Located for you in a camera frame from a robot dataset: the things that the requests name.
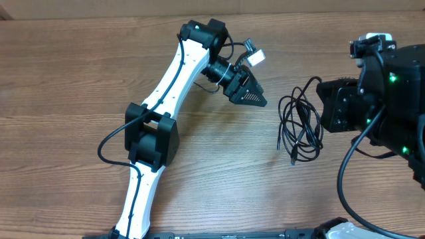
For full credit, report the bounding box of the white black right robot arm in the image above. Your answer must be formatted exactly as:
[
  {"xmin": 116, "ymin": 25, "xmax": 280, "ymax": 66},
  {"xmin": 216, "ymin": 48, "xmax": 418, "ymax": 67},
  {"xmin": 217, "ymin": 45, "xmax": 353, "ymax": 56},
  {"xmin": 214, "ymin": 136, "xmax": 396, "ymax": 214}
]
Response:
[{"xmin": 316, "ymin": 44, "xmax": 424, "ymax": 185}]

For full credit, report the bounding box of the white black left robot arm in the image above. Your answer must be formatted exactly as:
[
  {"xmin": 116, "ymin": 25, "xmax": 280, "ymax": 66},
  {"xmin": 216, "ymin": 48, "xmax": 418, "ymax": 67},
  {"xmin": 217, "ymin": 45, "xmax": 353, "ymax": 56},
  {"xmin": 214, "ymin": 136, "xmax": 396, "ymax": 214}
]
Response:
[{"xmin": 107, "ymin": 19, "xmax": 267, "ymax": 238}]

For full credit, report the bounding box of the black USB cable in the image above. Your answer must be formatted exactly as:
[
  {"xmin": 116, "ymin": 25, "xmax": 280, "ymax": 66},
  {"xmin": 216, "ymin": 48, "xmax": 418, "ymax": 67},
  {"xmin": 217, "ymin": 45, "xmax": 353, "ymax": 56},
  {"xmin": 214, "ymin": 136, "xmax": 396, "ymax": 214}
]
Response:
[{"xmin": 276, "ymin": 76, "xmax": 325, "ymax": 166}]

